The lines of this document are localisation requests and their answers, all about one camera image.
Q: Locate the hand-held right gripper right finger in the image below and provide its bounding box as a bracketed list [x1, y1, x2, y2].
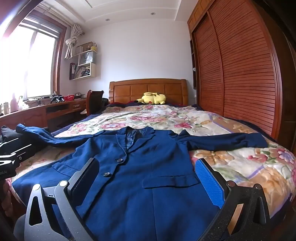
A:
[195, 158, 271, 241]

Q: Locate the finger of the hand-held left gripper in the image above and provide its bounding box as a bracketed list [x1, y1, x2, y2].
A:
[0, 137, 38, 163]

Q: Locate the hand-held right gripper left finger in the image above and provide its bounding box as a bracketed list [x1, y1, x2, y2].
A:
[24, 158, 101, 241]

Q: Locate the navy blue blazer jacket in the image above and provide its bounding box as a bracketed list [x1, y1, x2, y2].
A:
[11, 123, 269, 241]

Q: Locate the wooden desk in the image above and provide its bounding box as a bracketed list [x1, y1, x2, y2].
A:
[0, 97, 88, 132]

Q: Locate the bed with floral quilt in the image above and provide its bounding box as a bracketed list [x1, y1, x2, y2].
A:
[9, 104, 296, 232]

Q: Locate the white bottle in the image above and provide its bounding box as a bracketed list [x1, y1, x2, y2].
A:
[18, 95, 28, 110]

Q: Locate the pink bottle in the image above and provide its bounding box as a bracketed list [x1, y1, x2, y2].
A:
[10, 93, 18, 113]

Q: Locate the black device on desk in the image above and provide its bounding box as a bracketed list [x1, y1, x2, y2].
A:
[50, 92, 65, 103]

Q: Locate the dark wooden chair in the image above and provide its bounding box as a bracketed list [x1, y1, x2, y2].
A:
[86, 90, 109, 116]

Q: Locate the wood framed window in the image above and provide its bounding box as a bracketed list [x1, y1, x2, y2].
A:
[0, 16, 67, 100]

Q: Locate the wooden bed headboard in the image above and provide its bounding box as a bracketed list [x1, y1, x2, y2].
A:
[109, 79, 189, 107]

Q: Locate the yellow plush toy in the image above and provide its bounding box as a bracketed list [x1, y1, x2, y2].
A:
[136, 92, 166, 105]

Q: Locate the wooden louvered wardrobe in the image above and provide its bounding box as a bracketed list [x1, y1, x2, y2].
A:
[187, 0, 296, 144]

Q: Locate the tied beige curtain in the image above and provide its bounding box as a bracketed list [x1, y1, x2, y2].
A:
[64, 24, 83, 59]

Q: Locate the white wall shelf unit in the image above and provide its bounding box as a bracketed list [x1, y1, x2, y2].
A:
[69, 42, 99, 80]

